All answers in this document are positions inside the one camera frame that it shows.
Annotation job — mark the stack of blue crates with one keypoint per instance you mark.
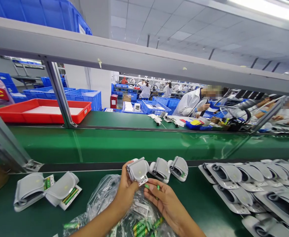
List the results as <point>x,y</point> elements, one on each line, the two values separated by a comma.
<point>82,96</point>

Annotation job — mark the red plastic tray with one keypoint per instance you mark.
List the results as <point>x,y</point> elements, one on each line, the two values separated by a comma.
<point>43,111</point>

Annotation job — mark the large blue plastic crate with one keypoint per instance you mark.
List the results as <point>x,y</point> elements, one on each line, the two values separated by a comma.
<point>43,12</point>

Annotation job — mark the green conveyor belt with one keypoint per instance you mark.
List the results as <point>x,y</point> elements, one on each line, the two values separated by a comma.
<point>134,143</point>

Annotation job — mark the clear plastic bag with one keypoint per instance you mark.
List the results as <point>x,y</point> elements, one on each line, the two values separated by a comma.
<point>105,195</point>

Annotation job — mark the small blue parts tray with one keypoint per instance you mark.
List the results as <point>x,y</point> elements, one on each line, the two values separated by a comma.
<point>198,126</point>

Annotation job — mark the pile of grey cuff devices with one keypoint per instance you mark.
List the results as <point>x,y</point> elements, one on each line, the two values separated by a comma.
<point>255,187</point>

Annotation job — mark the grey wrist cuff monitor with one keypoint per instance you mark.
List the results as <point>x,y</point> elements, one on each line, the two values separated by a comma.
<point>63,187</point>
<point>137,171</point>
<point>29,191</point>
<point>179,168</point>
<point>161,169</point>

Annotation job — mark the red cabinet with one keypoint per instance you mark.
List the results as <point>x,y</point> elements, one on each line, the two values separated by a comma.
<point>114,101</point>

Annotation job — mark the person's right hand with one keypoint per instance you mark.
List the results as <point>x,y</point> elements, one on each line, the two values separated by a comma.
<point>167,205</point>

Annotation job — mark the green battery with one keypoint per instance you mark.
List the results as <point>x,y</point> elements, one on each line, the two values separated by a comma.
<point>158,187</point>
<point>147,186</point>

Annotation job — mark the heap of green batteries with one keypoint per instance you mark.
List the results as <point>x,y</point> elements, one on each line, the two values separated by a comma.
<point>144,227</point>

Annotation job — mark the grey metal workstation frame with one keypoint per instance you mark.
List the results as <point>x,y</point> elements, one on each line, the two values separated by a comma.
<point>134,56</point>

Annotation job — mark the person's left hand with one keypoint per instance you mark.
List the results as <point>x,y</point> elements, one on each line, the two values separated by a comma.
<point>127,187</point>

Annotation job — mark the blue crates with white parts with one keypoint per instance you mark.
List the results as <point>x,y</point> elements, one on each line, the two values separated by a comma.
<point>149,105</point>

